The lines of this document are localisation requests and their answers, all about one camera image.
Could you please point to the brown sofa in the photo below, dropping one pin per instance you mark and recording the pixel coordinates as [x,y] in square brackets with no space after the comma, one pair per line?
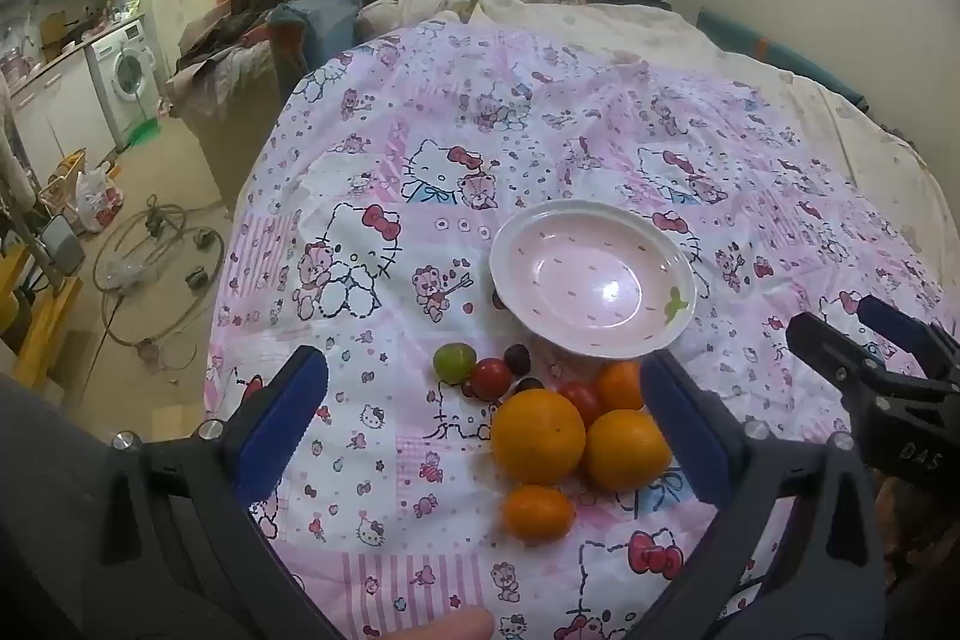
[225,122]

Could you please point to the yellow wooden stool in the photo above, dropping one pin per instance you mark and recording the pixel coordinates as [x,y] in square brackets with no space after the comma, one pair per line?
[41,325]

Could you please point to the teal mat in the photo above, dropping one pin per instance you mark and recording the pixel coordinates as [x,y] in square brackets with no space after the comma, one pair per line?
[780,51]

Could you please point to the pink ceramic plate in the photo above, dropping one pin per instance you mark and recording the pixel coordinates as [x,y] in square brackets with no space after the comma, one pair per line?
[585,287]

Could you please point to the small round orange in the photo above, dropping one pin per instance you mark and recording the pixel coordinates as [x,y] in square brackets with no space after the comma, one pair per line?
[621,386]

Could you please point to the white kitchen cabinets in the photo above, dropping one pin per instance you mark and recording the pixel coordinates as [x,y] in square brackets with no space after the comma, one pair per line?
[60,107]

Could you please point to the green tomato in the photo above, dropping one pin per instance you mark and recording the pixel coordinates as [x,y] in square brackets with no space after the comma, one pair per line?
[454,362]

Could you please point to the green broom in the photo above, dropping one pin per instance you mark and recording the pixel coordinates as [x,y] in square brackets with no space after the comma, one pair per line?
[142,133]

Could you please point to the grey box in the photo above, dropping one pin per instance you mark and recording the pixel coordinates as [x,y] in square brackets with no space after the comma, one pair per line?
[64,244]

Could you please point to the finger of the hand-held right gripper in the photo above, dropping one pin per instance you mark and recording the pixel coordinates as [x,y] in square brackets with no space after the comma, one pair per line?
[900,325]
[832,347]

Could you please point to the white washing machine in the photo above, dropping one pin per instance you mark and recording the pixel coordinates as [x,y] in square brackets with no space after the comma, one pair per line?
[124,73]

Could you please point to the small oval orange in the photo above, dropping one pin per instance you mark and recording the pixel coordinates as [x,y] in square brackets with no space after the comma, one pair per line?
[538,514]

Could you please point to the dark purple grape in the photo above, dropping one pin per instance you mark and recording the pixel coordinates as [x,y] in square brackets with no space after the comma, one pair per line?
[517,357]

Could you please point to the red cherry tomato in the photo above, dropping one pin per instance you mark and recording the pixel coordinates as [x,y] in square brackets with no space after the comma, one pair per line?
[491,379]
[581,403]

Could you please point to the pink cartoon printed blanket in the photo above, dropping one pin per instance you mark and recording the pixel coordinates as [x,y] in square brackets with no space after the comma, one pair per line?
[375,325]

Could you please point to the white plastic bag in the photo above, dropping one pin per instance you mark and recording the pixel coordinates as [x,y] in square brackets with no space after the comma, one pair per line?
[97,201]

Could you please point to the medium orange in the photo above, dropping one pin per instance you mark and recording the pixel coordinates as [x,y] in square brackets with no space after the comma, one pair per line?
[626,451]

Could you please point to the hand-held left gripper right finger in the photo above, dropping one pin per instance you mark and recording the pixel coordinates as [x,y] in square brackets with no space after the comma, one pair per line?
[682,434]

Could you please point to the blue pillow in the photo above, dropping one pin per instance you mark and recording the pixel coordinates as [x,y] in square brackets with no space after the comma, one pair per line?
[319,24]

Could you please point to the large yellow-orange orange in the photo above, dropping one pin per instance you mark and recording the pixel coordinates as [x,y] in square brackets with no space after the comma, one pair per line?
[538,436]

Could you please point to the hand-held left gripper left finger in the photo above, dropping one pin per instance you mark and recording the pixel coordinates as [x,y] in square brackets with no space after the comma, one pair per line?
[289,411]

